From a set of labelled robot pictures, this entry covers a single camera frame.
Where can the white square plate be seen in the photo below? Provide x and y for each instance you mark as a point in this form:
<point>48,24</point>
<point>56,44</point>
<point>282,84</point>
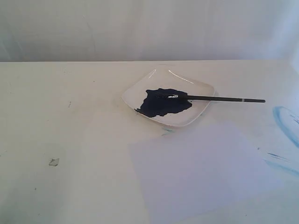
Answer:
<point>166,78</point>

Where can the white paper sheet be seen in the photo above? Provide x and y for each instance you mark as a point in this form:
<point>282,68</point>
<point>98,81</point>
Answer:
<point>187,173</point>

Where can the black paintbrush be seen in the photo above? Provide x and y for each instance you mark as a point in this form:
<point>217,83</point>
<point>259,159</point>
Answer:
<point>209,98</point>

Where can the small clear tape scrap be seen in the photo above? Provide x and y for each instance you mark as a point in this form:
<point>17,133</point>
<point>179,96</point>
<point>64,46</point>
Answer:
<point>54,162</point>

